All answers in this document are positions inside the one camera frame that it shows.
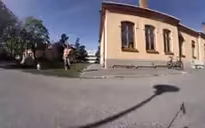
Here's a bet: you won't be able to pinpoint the white building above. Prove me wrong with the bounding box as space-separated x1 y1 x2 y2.
84 54 100 64

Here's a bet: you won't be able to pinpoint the tree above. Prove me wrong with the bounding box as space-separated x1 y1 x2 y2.
58 32 74 71

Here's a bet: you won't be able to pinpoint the yellow building with arched windows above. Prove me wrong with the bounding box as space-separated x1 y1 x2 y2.
99 0 205 70

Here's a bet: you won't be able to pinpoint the grey asphalt road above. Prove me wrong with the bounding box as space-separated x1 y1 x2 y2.
0 65 205 128

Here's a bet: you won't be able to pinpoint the reddish building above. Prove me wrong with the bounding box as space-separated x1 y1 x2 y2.
19 46 74 65

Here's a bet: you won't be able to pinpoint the bicycle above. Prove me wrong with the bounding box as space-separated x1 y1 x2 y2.
166 55 185 70

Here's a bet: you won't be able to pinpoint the pale bench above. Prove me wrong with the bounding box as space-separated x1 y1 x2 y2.
190 59 205 70

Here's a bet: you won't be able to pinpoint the dark green trees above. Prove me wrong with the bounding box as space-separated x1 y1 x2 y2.
0 0 52 63

